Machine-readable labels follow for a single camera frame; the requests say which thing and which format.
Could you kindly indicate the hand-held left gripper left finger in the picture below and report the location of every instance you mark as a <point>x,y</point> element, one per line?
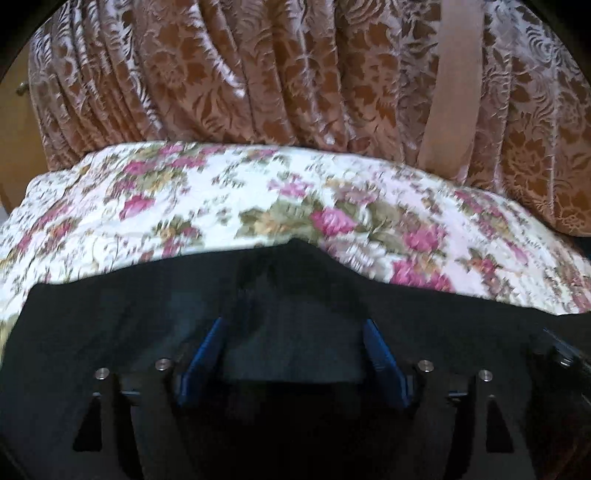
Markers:
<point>203,357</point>

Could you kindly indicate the floral bedsheet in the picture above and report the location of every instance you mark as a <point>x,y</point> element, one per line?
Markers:
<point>231,194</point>

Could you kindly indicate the wooden cabinet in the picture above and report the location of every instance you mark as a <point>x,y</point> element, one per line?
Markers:
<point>18,138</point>

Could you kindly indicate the black pants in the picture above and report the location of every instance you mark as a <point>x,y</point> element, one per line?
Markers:
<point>115,314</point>

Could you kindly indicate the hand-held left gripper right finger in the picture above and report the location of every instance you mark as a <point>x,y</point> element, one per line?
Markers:
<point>384,357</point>

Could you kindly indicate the plain pink curtain band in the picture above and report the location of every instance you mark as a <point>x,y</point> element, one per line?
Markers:
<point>455,83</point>

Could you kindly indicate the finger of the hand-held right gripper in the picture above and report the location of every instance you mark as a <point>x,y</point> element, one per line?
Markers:
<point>561,346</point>

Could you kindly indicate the brown floral curtain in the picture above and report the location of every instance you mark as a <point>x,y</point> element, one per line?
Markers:
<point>207,69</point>

